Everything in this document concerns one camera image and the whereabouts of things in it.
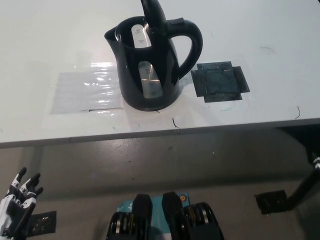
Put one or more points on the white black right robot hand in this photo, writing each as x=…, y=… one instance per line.
x=317, y=163

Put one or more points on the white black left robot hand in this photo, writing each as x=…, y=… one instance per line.
x=15, y=205

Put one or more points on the black electric kettle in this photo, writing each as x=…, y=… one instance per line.
x=150, y=100

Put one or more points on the black kettle lid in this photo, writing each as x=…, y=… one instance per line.
x=153, y=12

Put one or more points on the black metal table leg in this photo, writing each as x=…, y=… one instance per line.
x=303, y=187

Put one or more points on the black table underframe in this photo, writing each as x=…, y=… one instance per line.
x=302, y=137

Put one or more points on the black tape square patch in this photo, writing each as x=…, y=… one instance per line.
x=220, y=82

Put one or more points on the clear plastic sheet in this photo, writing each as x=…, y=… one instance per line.
x=85, y=92

